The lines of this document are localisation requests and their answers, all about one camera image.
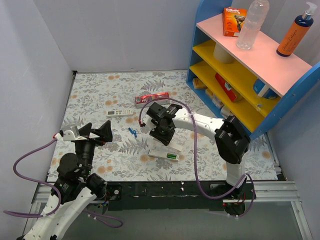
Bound white battery cover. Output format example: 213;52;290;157
168;142;182;152

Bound green battery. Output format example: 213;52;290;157
166;153;177;159
166;155;178;161

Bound white remote control back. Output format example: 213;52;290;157
148;149;180;162

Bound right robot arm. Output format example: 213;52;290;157
139;102;251;199

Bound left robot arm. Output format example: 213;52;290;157
20;120;113;240

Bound blue batteries on mat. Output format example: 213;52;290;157
128;127;137;138

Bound white air conditioner remote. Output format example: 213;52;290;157
106;109;134;118

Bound floral table mat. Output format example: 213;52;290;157
47;71;280;182

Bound red toothpaste box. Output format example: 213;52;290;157
134;92;170;109

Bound yellow soap pack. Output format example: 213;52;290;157
192;77;207;90

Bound red box on shelf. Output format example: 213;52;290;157
215;73;241;103

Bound beige paper roll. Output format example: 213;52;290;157
213;44;235;64

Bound blue yellow pink shelf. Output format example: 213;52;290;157
186;0;320;139

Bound blue white container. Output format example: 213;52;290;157
253;78;278;100

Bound orange razor box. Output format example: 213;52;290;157
222;7;247;37

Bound clear plastic bottle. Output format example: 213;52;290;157
236;0;270;50

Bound orange pump lotion bottle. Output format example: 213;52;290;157
276;1;318;57

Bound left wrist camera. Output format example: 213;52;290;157
53;125;80;141

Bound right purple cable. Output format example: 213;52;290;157
138;97;257;218

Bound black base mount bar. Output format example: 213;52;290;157
100;181;256;215

